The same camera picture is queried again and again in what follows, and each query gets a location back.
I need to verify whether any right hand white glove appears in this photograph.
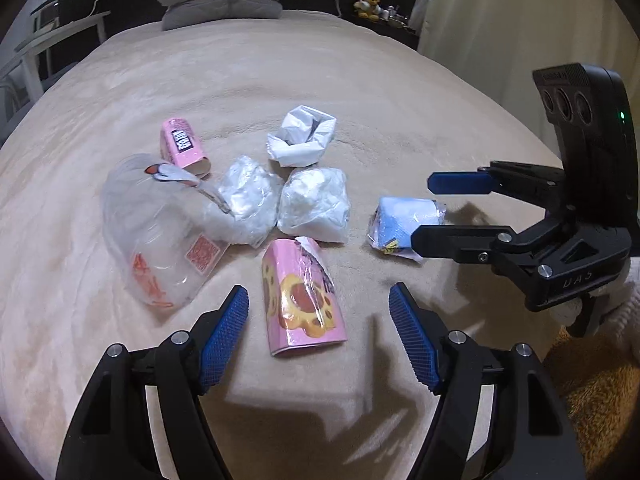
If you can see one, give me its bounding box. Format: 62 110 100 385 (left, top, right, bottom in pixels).
546 253 640 361

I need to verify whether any teddy bear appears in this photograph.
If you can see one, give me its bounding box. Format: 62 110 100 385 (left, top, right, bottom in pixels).
354 0 381 22

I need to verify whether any black nightstand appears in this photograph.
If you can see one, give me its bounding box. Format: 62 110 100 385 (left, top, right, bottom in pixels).
354 9 420 50

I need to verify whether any white paper bag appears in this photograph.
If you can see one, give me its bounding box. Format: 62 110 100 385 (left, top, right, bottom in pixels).
267 105 337 168

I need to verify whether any white desk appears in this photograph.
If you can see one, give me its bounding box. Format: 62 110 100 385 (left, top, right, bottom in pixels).
1 11 111 125

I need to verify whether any pink paw print box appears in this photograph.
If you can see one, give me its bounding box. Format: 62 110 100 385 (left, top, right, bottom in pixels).
262 236 347 356

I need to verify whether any bed with beige blanket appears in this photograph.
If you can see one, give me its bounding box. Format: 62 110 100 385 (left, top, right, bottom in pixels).
1 11 558 479

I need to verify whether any cream curtain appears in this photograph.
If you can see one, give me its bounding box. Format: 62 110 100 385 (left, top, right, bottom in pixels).
418 0 639 152

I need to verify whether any clear bag white tissue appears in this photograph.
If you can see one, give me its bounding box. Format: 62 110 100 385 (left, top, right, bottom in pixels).
217 155 284 248

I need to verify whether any clear plastic cup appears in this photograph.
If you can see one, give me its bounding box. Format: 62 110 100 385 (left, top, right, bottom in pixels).
101 154 235 310

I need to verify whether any blue white wrapper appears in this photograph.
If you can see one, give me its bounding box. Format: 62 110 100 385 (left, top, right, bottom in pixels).
368 196 446 262

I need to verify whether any small pink carton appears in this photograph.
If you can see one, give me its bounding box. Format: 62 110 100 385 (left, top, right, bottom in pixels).
160 117 210 178

